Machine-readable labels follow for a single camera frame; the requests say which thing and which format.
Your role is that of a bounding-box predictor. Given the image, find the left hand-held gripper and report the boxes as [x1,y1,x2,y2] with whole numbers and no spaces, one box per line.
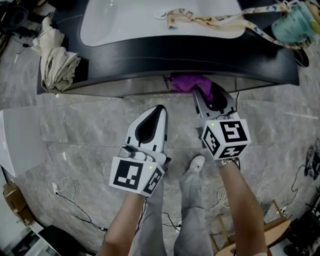
[109,105,172,198]

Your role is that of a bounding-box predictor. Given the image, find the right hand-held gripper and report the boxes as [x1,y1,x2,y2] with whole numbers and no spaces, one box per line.
[192,81,252,161]

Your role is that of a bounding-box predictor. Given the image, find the purple cloth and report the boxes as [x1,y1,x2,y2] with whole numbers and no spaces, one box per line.
[163,74,215,103]

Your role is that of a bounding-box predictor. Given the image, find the brown wooden cabinet door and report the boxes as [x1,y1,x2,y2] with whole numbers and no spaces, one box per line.
[59,74,169,98]
[212,76,276,95]

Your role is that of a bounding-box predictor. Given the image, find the person's right forearm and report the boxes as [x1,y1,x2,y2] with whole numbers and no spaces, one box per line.
[218,159,268,256]

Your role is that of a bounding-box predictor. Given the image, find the person's left forearm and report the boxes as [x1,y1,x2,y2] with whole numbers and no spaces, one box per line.
[96,192,148,256]

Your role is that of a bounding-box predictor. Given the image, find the dark wooden sink cabinet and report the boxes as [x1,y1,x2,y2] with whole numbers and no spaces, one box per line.
[36,0,300,98]

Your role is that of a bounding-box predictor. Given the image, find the person's right white shoe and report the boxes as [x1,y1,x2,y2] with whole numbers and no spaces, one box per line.
[183,154,206,176]

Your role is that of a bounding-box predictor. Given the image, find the silver wristwatch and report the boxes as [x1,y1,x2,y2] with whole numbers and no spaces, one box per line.
[214,157,240,170]

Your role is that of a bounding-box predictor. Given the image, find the person's grey trousers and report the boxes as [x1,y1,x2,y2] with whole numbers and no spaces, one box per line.
[128,169,213,256]

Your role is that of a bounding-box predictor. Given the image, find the black shell backpack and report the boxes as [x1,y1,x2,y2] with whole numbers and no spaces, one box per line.
[294,48,310,68]

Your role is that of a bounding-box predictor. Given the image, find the white sink basin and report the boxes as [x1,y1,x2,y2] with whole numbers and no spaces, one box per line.
[79,0,247,48]

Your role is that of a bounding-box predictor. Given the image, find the teal cartoon water bottle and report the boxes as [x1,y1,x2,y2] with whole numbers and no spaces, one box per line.
[271,1,317,46]

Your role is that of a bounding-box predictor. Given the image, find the beige folded umbrella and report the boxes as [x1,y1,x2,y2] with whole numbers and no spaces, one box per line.
[31,16,82,94]

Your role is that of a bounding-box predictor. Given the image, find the white square tub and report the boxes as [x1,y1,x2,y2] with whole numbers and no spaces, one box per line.
[0,108,47,177]

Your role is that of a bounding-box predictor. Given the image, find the wooden stool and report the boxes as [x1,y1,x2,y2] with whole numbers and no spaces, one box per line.
[209,199,292,256]

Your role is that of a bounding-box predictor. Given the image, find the black equipment pile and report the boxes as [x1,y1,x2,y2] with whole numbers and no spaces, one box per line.
[283,207,320,256]

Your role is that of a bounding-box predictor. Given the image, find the white shelf unit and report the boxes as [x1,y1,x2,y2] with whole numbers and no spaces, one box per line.
[0,219,58,256]

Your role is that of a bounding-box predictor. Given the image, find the patterned beige strap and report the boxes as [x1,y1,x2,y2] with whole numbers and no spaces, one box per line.
[166,7,303,51]

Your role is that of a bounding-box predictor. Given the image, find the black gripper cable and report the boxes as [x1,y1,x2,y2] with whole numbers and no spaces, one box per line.
[136,197,148,236]

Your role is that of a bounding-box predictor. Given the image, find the black adapter cable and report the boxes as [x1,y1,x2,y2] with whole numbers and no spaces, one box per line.
[161,211,182,233]

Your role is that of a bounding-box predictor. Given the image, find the black power cable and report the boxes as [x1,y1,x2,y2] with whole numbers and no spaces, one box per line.
[56,192,108,232]

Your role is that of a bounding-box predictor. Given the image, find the thin black cable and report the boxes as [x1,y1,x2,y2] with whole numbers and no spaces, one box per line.
[291,163,307,193]

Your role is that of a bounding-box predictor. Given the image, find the black device with cables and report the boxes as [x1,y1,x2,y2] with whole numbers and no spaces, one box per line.
[304,138,320,181]

